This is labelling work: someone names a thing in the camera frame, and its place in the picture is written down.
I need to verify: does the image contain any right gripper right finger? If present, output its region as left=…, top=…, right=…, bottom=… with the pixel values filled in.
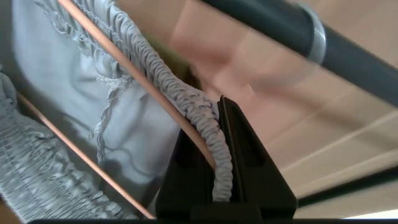
left=216, top=95, right=299, bottom=219

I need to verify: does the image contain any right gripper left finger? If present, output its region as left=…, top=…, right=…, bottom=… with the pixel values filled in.
left=155, top=129, right=218, bottom=219

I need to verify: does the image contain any pink clothes hanger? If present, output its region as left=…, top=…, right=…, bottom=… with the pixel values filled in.
left=16, top=0, right=218, bottom=220

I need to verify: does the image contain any pale grey garment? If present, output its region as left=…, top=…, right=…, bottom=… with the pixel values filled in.
left=0, top=0, right=234, bottom=221

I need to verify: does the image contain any black clothes rack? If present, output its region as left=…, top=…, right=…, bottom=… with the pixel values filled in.
left=201, top=0, right=398, bottom=109

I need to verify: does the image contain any beige curtain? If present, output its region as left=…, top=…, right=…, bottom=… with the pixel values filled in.
left=114, top=0, right=398, bottom=219

